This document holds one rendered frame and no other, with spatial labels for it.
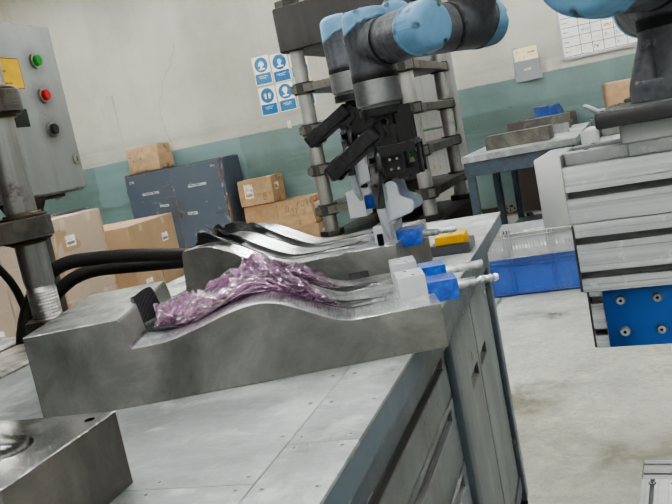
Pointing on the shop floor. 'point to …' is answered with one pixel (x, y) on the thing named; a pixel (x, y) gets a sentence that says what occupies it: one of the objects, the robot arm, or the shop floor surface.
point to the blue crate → (535, 274)
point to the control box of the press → (40, 121)
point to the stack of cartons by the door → (279, 205)
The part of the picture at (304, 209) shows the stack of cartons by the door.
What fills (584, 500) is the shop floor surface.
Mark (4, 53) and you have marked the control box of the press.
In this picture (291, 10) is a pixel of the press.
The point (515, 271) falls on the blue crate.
